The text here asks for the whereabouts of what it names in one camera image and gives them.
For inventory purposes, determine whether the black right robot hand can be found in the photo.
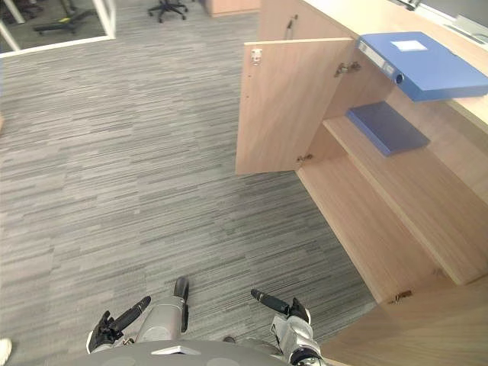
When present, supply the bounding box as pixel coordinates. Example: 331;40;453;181
249;288;313;340

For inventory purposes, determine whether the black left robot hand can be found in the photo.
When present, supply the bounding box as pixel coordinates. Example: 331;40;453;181
86;295;153;355

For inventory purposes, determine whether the blue file box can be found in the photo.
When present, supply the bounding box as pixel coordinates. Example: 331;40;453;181
356;31;488;103

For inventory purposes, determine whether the light wood cabinet door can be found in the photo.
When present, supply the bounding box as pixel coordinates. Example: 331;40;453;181
234;37;358;176
319;273;488;366

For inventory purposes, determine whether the light wood office cabinet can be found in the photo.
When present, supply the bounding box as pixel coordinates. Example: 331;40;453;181
257;0;488;306

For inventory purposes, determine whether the wooden cabinet shelf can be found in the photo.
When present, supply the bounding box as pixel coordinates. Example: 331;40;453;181
322;114;488;287

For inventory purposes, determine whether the dark blue flat folder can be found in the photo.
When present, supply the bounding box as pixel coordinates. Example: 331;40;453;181
345;101;432;158

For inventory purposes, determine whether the black office chair base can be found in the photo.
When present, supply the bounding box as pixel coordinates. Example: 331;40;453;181
147;0;189;24
33;7;97;36

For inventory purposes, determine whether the small wooden cabinet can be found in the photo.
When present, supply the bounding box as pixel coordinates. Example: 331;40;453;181
207;0;262;18

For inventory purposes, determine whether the grey robot torso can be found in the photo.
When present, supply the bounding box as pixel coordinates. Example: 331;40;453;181
66;339;293;366

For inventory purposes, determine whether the white table frame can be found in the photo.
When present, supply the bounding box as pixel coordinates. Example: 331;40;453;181
0;0;117;59

